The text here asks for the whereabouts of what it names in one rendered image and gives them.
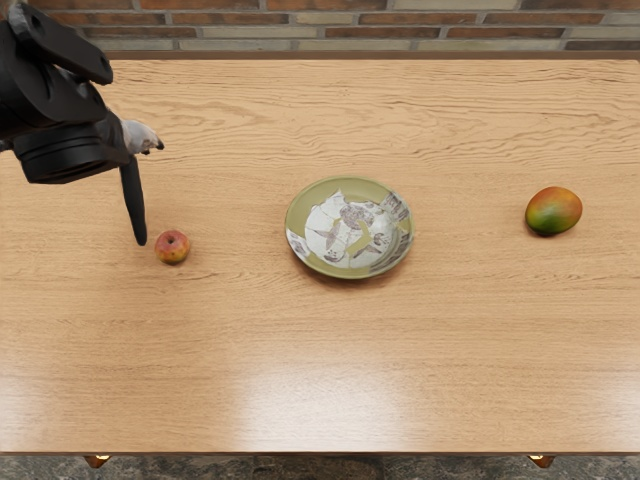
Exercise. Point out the small red yellow apple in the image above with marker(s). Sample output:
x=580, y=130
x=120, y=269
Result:
x=172, y=247

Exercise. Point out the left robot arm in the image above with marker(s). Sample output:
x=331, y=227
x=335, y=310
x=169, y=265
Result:
x=47, y=95

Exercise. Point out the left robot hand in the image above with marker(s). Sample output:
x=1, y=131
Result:
x=134, y=195

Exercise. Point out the red green mango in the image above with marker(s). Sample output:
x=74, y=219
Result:
x=553, y=210

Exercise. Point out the green patterned ceramic plate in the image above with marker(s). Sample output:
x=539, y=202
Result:
x=349, y=227

